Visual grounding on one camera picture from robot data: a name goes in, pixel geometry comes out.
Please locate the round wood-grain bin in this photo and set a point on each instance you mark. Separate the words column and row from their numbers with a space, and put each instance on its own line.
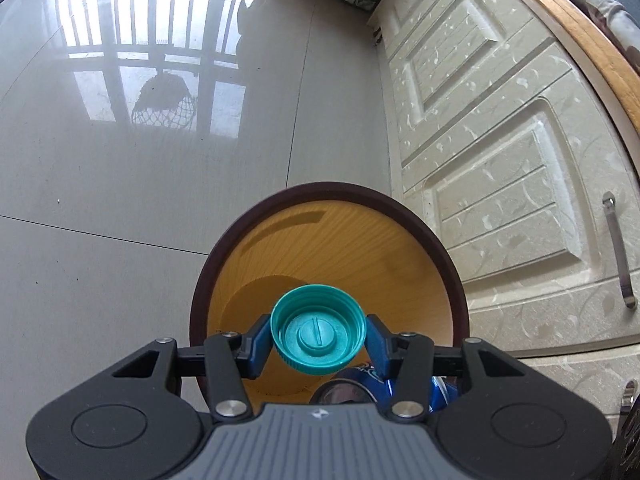
column 350, row 240

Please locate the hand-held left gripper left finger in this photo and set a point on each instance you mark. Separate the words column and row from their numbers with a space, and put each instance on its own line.
column 260, row 346

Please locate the wooden countertop edge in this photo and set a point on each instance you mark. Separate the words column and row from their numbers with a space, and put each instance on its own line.
column 575, row 25

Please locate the blue drink can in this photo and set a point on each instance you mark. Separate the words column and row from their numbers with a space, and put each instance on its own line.
column 365, row 374

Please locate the cream embossed cabinet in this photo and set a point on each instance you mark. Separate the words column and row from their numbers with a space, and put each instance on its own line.
column 475, row 135

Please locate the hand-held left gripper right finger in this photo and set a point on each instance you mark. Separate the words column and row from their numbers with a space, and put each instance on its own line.
column 377, row 346

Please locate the white patterned cloth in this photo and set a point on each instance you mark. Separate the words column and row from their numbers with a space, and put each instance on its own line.
column 612, row 15

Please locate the teal plastic bottle cap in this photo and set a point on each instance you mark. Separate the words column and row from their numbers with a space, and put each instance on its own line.
column 317, row 335

